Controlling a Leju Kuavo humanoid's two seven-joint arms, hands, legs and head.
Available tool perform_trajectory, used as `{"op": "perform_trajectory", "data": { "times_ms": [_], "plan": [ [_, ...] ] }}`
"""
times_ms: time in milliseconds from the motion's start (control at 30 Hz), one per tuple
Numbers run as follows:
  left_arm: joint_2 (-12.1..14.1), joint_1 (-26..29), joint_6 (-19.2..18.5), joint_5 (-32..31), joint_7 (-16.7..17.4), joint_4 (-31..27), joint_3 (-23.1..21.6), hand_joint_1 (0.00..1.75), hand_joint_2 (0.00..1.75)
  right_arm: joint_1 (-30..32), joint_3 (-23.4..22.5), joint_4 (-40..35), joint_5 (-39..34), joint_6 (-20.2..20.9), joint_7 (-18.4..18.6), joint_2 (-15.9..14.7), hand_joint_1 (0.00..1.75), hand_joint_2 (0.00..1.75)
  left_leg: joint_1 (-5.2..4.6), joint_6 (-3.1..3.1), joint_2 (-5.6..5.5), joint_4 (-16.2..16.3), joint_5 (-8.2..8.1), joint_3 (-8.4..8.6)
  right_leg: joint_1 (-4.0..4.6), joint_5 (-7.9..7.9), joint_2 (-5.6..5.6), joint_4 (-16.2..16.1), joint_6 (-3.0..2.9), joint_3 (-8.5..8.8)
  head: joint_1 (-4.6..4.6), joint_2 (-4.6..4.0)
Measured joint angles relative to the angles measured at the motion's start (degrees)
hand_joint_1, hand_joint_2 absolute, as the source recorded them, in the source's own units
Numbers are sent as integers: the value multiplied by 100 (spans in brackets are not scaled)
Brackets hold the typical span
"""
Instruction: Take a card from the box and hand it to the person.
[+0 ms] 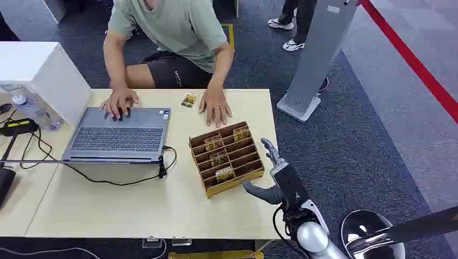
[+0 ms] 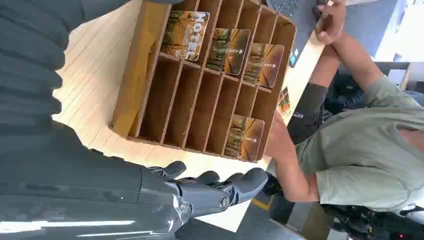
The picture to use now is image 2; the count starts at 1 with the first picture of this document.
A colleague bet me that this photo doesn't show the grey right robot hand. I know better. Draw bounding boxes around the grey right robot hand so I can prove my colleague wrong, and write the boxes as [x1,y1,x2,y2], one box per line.
[0,121,269,240]

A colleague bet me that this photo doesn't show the wooden card sorting box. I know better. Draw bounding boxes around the wooden card sorting box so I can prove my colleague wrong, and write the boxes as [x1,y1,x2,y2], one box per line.
[109,0,297,164]

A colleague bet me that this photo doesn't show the ribbed grey right arm sleeve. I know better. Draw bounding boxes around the ribbed grey right arm sleeve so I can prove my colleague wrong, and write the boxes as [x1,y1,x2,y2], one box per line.
[0,0,132,137]

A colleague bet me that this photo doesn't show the dark laptop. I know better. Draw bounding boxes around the dark laptop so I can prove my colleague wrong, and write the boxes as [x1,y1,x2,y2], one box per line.
[265,0,329,69]

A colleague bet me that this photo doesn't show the black bag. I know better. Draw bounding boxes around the black bag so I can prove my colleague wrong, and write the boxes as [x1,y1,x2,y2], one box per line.
[323,71,377,115]

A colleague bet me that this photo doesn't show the person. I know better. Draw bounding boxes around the person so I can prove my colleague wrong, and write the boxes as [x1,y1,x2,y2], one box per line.
[264,0,424,214]

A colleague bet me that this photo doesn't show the black office chair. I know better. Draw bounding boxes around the black office chair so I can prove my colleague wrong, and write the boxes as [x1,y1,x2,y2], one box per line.
[320,202,424,240]

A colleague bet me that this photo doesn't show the person's right hand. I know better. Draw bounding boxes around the person's right hand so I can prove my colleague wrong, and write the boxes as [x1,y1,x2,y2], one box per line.
[312,0,347,46]

